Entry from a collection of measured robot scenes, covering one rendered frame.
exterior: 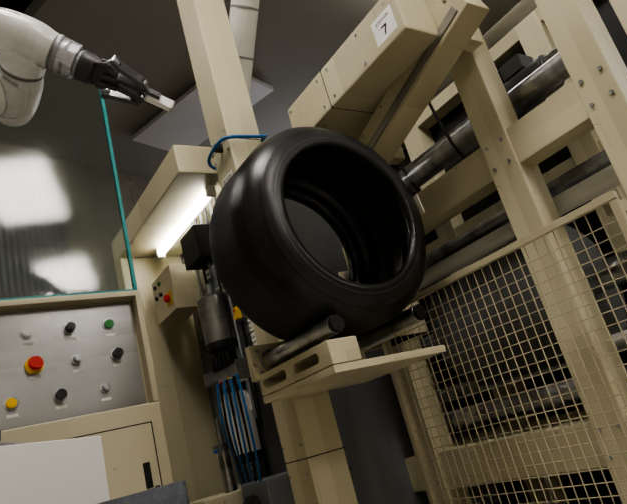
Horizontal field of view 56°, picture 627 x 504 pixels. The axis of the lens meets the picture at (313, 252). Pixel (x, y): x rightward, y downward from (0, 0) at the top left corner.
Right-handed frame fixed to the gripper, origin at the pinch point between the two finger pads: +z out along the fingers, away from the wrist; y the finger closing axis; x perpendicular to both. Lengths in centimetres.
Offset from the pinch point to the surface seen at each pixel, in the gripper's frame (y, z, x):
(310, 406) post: -40, 70, -47
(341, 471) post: -43, 83, -61
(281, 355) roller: -26, 53, -42
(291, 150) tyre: 5.0, 35.0, -1.5
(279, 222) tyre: 2.7, 36.4, -24.0
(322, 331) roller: -5, 55, -44
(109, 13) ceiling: -163, -58, 232
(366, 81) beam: 8, 53, 38
